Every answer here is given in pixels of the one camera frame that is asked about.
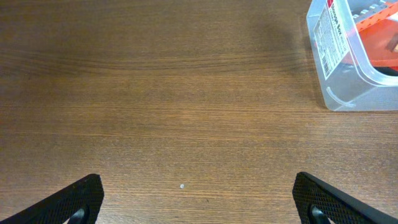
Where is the clear plastic storage container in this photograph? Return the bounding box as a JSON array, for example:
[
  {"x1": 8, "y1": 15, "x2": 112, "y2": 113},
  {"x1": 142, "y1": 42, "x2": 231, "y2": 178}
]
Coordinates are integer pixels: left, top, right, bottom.
[{"x1": 307, "y1": 0, "x2": 397, "y2": 111}]

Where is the orange scraper with wooden handle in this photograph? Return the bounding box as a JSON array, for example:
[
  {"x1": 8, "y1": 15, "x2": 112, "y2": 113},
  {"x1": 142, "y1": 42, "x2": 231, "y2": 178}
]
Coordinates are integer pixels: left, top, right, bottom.
[{"x1": 346, "y1": 19, "x2": 397, "y2": 70}]

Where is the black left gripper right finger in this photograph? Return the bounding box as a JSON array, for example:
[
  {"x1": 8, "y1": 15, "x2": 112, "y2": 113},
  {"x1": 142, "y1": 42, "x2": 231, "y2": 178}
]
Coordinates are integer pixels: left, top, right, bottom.
[{"x1": 292, "y1": 172, "x2": 397, "y2": 224}]

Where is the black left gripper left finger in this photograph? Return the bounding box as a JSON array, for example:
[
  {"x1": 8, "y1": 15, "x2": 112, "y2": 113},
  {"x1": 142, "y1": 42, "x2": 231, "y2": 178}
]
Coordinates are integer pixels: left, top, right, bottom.
[{"x1": 1, "y1": 174, "x2": 104, "y2": 224}]

